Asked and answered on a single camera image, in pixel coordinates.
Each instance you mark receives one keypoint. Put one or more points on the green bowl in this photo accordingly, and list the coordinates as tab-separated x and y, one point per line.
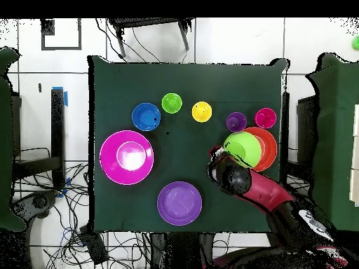
248	145

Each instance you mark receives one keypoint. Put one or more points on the large orange bowl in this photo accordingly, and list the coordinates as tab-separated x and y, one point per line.
269	148

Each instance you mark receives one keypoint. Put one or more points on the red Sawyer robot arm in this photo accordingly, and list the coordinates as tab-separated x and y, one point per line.
266	190

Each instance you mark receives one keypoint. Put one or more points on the purple cup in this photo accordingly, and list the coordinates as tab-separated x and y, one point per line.
236	122

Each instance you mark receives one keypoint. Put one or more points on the yellow cup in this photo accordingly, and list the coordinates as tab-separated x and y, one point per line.
202	112

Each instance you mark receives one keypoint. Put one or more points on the pink cup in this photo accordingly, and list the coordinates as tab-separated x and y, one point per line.
265	118

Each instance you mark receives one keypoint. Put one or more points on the purple bowl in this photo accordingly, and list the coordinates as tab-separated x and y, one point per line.
179	203

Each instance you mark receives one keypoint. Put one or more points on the green cup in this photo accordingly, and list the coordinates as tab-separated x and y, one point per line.
172	103

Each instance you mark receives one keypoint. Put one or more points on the blue bowl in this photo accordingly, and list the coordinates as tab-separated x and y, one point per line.
146	117

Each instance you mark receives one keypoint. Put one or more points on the dark green tablecloth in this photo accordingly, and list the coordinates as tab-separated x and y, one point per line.
168	78

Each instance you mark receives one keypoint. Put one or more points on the large pink bowl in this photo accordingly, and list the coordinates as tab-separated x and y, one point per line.
109	157

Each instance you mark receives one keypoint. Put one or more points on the green cloth side table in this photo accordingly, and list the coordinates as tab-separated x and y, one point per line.
336	140
5	140

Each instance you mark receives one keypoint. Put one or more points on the black stool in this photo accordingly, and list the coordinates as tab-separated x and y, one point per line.
145	22

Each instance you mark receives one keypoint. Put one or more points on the black power box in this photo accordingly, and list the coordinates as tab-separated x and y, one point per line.
94	246

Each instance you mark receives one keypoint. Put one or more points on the blue tape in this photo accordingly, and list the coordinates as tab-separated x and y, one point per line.
66	98

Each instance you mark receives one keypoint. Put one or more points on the small green object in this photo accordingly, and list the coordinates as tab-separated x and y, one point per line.
356	42

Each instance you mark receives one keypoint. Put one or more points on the black metal post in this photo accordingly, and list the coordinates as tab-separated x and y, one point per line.
285	126

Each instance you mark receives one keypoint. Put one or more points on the black metal frame beam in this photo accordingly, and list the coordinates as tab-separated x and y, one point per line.
57	126

